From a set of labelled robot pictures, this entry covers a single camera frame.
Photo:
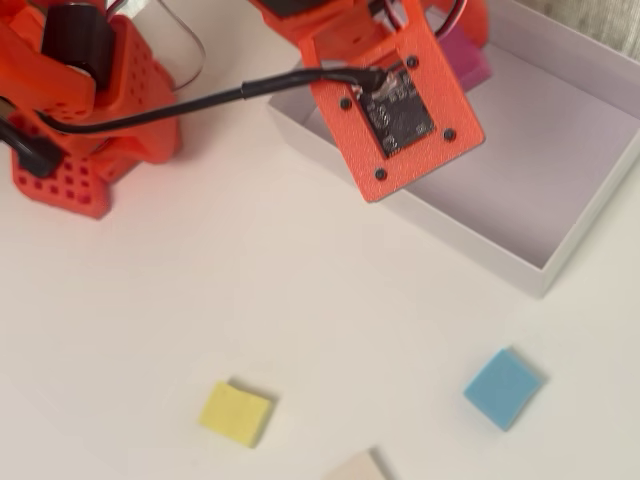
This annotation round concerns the yellow cuboid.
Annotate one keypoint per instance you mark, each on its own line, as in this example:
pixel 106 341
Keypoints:
pixel 236 412

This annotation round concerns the orange gripper black servo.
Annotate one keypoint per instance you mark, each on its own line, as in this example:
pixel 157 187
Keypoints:
pixel 479 20

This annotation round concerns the beige woven curtain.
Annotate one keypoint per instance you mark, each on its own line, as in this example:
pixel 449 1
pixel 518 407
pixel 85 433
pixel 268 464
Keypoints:
pixel 595 20

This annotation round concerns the pink cuboid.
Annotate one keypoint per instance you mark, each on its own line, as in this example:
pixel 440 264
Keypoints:
pixel 470 65

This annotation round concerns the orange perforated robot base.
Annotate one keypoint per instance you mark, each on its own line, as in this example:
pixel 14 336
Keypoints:
pixel 140 110

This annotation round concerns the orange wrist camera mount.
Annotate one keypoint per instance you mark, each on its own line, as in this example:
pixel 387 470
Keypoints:
pixel 435 145

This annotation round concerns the white open box bin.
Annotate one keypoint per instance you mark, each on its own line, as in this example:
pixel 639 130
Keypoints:
pixel 525 190

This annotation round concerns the blue cuboid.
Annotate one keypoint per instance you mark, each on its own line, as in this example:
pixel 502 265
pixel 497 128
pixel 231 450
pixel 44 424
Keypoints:
pixel 502 387

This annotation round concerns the cream cuboid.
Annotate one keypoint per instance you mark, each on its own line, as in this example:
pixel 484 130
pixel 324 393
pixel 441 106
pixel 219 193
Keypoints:
pixel 357 467

